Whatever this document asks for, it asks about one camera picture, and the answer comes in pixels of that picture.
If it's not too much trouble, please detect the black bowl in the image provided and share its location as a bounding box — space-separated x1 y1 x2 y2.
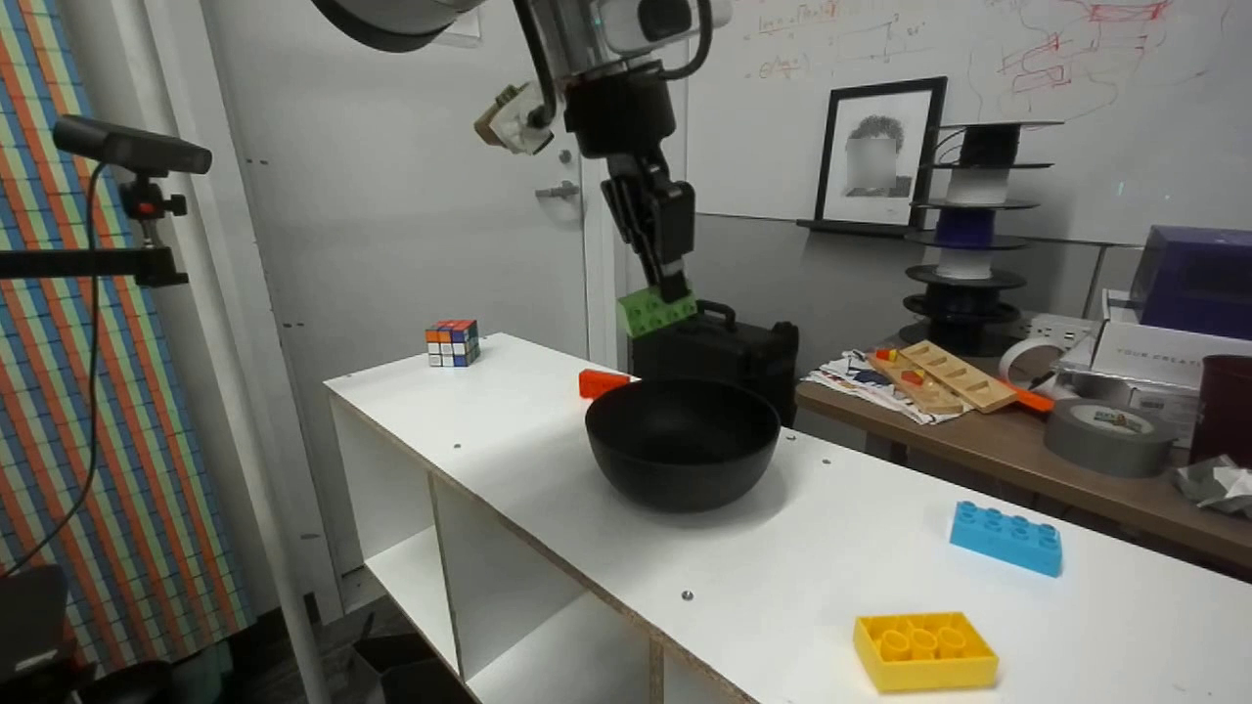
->
579 372 788 515

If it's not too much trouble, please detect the black camera stand clamp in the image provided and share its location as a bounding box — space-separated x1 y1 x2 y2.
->
0 174 190 290

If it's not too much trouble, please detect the black framed portrait picture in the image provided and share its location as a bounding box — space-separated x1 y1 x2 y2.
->
811 73 949 236

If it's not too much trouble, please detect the colourful striped wall panel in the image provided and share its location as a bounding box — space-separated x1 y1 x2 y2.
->
0 0 249 671

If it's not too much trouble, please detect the blue toy brick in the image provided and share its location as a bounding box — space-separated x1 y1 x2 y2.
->
947 496 1068 582

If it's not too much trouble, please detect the orange patterned game box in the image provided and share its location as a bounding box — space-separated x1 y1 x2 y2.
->
867 338 1018 418

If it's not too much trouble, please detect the stack of filament spools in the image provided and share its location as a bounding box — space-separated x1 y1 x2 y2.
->
899 115 1068 360

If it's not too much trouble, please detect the purple box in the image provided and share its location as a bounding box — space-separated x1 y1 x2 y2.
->
1125 223 1252 343

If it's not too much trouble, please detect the wooden desk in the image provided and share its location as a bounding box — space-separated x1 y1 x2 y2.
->
793 343 1252 578

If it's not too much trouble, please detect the printed magazine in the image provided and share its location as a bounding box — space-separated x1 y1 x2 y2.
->
802 343 974 429

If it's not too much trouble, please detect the black stereo camera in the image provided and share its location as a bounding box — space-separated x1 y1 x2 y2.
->
51 111 216 180

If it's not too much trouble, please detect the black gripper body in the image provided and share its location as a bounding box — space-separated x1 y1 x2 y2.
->
569 63 699 272

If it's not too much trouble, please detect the crinkled silver foil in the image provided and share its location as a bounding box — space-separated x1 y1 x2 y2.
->
1170 449 1252 521

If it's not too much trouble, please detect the orange tool handle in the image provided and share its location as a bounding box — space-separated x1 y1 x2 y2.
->
1009 384 1059 418

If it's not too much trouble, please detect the gray duct tape roll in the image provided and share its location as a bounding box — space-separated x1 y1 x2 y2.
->
1041 397 1182 481

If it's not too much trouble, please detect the black camera cable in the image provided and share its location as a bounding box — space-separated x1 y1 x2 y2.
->
0 161 109 578

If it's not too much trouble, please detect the white tape roll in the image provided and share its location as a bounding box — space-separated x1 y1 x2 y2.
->
994 334 1072 386

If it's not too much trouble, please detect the colourful puzzle cube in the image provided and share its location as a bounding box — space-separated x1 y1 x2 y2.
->
424 316 485 372

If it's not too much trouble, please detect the green toy brick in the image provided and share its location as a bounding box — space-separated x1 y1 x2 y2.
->
615 285 703 343

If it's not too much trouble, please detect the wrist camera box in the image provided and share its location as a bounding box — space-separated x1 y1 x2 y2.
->
469 79 565 161

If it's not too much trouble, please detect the white cardboard box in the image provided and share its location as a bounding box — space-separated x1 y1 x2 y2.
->
1088 305 1252 397

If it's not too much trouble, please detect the orange toy brick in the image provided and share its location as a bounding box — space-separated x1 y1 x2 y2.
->
575 363 638 405

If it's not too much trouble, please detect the white shelf unit table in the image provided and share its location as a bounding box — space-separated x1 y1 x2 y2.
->
321 330 1252 704

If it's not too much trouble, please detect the black hard carry case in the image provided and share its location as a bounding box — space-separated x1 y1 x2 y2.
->
627 299 802 425

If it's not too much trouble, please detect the yellow toy brick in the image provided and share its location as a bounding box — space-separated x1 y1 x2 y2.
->
848 607 1004 698

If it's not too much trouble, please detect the dark red box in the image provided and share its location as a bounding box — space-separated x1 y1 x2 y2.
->
1187 351 1252 466

